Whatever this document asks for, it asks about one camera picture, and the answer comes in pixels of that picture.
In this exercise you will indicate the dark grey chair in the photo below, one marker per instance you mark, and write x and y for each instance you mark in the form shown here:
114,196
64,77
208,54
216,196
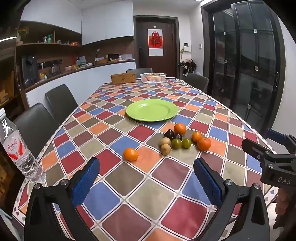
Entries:
61,102
196,81
138,71
34,129

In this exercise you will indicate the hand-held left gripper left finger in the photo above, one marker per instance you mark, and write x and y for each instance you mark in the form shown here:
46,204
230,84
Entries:
86,180

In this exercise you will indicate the black bag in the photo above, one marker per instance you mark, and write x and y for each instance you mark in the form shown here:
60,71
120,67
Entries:
113,57

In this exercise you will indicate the dark brown door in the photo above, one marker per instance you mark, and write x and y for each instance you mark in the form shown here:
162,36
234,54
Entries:
168,46

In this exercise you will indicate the white intercom panel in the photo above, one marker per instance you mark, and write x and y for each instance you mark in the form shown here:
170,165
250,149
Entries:
186,47

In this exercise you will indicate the wooden wall shelf unit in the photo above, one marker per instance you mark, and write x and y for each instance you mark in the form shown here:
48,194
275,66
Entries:
46,49

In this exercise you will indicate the orange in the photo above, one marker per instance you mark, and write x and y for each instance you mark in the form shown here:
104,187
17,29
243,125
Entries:
180,129
196,136
130,154
204,143

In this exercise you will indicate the white plastic basket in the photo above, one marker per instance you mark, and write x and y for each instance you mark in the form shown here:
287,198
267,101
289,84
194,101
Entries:
152,80

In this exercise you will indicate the black framed glass sliding door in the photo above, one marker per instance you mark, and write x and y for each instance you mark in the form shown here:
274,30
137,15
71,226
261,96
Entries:
242,58

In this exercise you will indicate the green round fruit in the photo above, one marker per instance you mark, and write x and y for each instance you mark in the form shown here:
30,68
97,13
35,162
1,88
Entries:
186,143
176,144

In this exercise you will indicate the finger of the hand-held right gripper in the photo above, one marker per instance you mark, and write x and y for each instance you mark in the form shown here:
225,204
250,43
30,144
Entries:
277,134
254,148

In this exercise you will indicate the yellow squeeze bottle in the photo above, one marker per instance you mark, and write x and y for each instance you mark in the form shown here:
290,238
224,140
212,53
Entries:
41,76

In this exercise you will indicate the woven wicker box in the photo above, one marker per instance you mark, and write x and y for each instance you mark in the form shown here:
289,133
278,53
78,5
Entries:
123,78

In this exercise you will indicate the checkered colourful tablecloth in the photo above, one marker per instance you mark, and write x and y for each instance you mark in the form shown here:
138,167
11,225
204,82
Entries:
129,185

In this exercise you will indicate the dark purple plum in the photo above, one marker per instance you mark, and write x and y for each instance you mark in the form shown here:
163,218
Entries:
168,134
178,136

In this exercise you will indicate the tan round fruit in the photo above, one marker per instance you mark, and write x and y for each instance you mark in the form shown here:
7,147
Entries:
165,141
165,149

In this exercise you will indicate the white counter cabinet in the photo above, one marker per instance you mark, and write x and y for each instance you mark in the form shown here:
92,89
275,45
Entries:
81,78

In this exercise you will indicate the green plate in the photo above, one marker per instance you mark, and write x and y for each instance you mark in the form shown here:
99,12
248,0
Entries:
152,109

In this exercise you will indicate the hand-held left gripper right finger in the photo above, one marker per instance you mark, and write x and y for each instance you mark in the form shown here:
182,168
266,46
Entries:
208,180

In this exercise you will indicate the red and white wall calendar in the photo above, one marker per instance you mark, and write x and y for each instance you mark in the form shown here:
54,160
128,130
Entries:
155,41

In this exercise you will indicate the white upper wall cabinets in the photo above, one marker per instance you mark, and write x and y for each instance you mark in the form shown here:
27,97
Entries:
92,20

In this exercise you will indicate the person's right hand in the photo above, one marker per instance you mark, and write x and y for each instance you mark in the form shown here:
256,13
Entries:
281,201

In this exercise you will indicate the black coffee machine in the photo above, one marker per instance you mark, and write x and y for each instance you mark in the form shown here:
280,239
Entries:
29,68

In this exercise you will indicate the small desk lamp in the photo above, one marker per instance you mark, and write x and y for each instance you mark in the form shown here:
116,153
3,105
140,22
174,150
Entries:
97,54

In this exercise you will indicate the clear plastic water bottle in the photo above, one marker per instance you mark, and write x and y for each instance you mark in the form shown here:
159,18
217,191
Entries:
18,148

